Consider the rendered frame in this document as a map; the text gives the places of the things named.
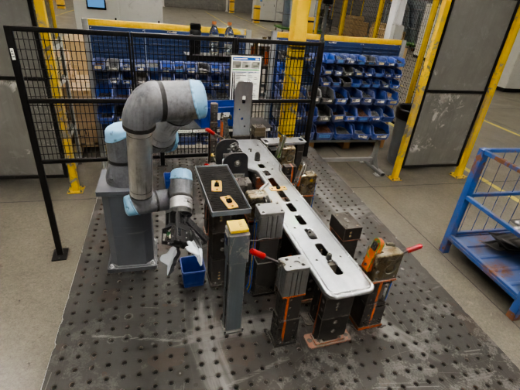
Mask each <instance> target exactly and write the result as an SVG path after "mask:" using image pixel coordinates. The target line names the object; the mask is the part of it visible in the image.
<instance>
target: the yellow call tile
mask: <svg viewBox="0 0 520 390"><path fill-rule="evenodd" d="M227 226H228V228H229V231H230V232H231V234H236V233H243V232H249V228H248V225H247V224H246V222H245V219H240V220H232V221H227Z"/></svg>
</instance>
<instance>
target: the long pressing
mask: <svg viewBox="0 0 520 390"><path fill-rule="evenodd" d="M237 141H238V144H239V148H241V150H242V152H244V153H246V154H247V156H248V171H250V172H253V173H257V174H258V176H259V177H260V179H261V180H262V182H263V183H264V185H263V186H261V187H260V188H259V189H260V190H265V191H266V192H267V194H268V195H269V196H270V198H271V200H272V202H279V203H280V204H281V206H282V208H283V209H284V211H285V217H284V224H283V231H284V233H285V234H286V236H287V238H288V239H289V241H290V242H291V244H292V246H293V247H294V248H295V250H296V252H297V254H298V255H303V256H304V257H305V259H306V260H307V261H308V263H309V264H310V274H311V276H312V277H313V279H314V281H315V283H316V284H317V285H318V287H319V288H320V291H321V292H322V294H324V295H325V296H326V297H327V298H330V299H345V298H349V297H354V296H361V295H366V294H369V293H372V292H373V291H374V289H375V286H374V284H373V282H372V281H371V280H370V279H369V278H368V277H367V275H366V274H365V273H364V271H363V270H362V269H361V268H360V266H359V265H358V264H357V263H356V261H355V260H353V258H352V257H351V256H350V254H349V253H348V252H347V250H346V249H345V248H344V247H343V245H342V244H341V243H340V242H339V241H338V240H337V238H336V237H335V236H334V235H333V233H332V232H331V231H330V229H329V228H328V227H327V226H326V225H325V223H323V221H322V220H321V219H320V217H319V216H318V215H317V214H316V212H315V211H314V210H313V208H312V207H311V206H310V205H309V204H308V203H307V202H306V200H305V199H304V198H303V196H302V195H301V194H300V193H299V191H298V190H297V189H296V188H295V187H294V186H293V185H292V183H291V182H290V181H289V179H288V178H287V177H286V175H285V174H284V173H283V172H282V165H281V164H280V163H279V161H278V160H277V159H276V158H275V157H274V155H273V154H271V152H270V151H269V150H268V149H267V147H266V146H265V145H264V144H263V142H262V141H261V140H258V139H239V140H237ZM250 149H251V152H250ZM256 152H260V155H261V156H260V161H255V153H256ZM258 165H263V166H264V167H265V168H260V167H259V166H258ZM263 171H267V172H269V174H270V176H266V175H265V174H264V173H263ZM268 179H274V181H275V182H276V183H277V184H278V186H286V188H287V190H278V191H282V192H283V193H284V194H285V195H286V197H287V198H288V199H289V202H285V201H283V200H282V198H281V197H280V196H279V194H278V193H277V192H278V191H271V190H270V189H269V187H270V186H273V185H272V184H271V183H270V182H269V180H268ZM297 200H298V201H297ZM287 204H292V205H293V206H294V207H295V209H296V210H297V211H295V212H292V211H290V209H289V208H288V207H287V206H286V205H287ZM295 216H301V217H302V219H303V220H304V221H305V222H306V224H304V225H301V224H299V222H298V220H297V219H296V218H295ZM306 229H310V230H311V231H312V232H313V233H314V234H315V236H316V237H317V239H310V237H309V236H308V235H307V233H306V232H305V231H304V230H306ZM315 245H322V246H323V247H324V248H325V249H326V251H327V252H330V253H332V260H327V259H326V258H325V257H326V256H323V255H321V254H320V252H319V250H318V249H317V248H316V246H315ZM339 256H341V257H339ZM328 262H335V263H336V264H337V266H338V267H339V269H340V270H341V271H342V272H343V274H341V275H337V274H335V273H334V271H333V270H332V268H331V267H330V266H329V265H328Z"/></svg>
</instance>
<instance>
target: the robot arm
mask: <svg viewBox="0 0 520 390"><path fill-rule="evenodd" d="M206 117H207V94H206V91H205V88H204V85H203V84H202V82H201V81H199V80H191V79H190V80H159V81H155V80H152V81H147V82H145V83H143V84H140V85H139V86H138V87H137V88H136V89H134V91H133V92H132V93H131V94H130V95H129V97H128V99H127V101H126V102H125V106H124V108H123V112H122V117H121V121H119V122H115V123H113V124H111V125H109V126H108V127H107V128H106V129H105V131H104V134H105V139H104V140H105V142H106V149H107V154H108V168H107V172H106V175H105V179H106V183H107V184H108V185H109V186H112V187H117V188H129V193H130V194H129V195H127V196H124V197H123V202H124V207H125V213H126V214H127V215H128V216H135V215H141V214H147V213H152V212H156V211H162V210H165V211H166V226H165V227H164V228H162V240H161V244H162V245H169V246H172V247H171V248H170V249H169V251H168V253H167V254H164V255H161V257H160V261H161V262H163V263H165V264H166V265H168V266H167V275H170V274H171V273H172V272H173V271H174V267H175V265H176V261H177V259H178V258H179V256H180V248H182V249H184V248H185V247H186V250H187V251H188V252H190V253H192V254H194V255H195V256H196V257H197V262H198V263H199V265H200V266H202V264H203V252H202V245H205V244H207V243H208V240H209V237H208V236H207V235H206V234H205V233H204V232H203V231H202V230H201V229H200V228H199V227H198V226H197V225H196V223H195V222H194V221H193V220H192V219H191V218H190V217H191V216H192V210H193V179H192V173H191V171H190V170H189V169H186V168H176V169H173V170H172V171H171V173H170V185H169V189H164V190H156V191H152V154H153V153H160V152H171V151H174V150H175V149H176V148H177V146H178V142H179V136H178V130H179V129H180V128H181V127H183V126H185V125H188V124H189V123H191V122H192V120H194V119H199V120H200V119H202V118H206ZM167 229H168V230H167ZM163 234H166V238H165V241H163Z"/></svg>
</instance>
